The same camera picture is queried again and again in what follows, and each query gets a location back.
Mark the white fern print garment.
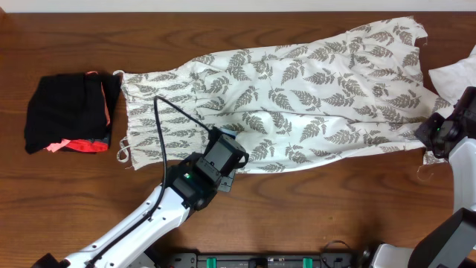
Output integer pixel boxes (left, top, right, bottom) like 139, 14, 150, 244
118, 17, 452, 173

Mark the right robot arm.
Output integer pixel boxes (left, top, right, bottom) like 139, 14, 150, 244
367, 86, 475, 268

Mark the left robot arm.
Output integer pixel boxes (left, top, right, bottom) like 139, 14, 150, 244
33, 127, 249, 268

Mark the plain white cloth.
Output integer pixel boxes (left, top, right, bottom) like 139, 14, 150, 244
428, 48, 476, 105

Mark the folded black and coral garment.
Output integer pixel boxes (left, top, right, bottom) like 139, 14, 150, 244
24, 71, 121, 154

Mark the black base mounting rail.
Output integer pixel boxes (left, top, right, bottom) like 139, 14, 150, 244
158, 240, 372, 268

